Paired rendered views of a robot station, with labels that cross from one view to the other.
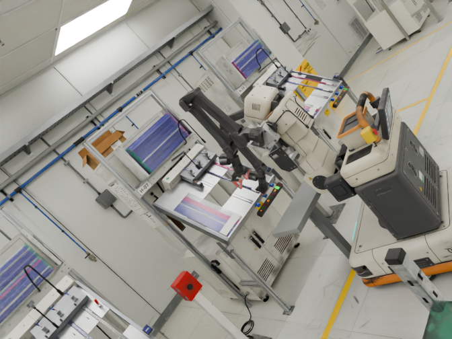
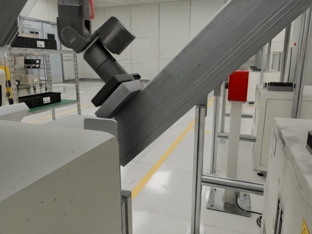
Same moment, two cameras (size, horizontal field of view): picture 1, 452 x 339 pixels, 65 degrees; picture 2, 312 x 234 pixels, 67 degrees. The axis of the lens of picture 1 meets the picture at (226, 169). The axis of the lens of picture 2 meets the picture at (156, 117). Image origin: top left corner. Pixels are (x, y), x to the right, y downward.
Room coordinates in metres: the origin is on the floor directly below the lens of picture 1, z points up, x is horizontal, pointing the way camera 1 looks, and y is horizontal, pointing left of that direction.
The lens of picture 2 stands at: (3.06, -0.39, 0.83)
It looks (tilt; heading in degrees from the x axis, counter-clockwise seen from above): 13 degrees down; 143
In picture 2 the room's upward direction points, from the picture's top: straight up
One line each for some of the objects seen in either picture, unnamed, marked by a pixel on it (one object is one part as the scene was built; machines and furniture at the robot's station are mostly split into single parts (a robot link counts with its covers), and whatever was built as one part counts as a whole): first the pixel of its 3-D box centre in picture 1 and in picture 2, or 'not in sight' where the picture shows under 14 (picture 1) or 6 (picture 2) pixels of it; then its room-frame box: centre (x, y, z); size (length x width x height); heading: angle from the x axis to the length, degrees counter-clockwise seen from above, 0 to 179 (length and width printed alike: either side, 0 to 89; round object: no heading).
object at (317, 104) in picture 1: (302, 121); not in sight; (3.73, -0.94, 0.65); 1.01 x 0.73 x 1.29; 33
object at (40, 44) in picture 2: not in sight; (30, 43); (0.19, 0.13, 1.01); 0.57 x 0.17 x 0.11; 123
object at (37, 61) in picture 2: not in sight; (31, 61); (-4.31, 0.92, 0.82); 0.40 x 0.30 x 0.14; 129
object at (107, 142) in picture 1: (113, 136); not in sight; (3.21, 0.52, 1.82); 0.68 x 0.30 x 0.20; 123
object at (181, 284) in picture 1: (217, 315); (233, 140); (2.31, 0.74, 0.39); 0.24 x 0.24 x 0.78; 33
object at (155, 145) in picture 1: (157, 143); not in sight; (3.02, 0.27, 1.52); 0.51 x 0.13 x 0.27; 123
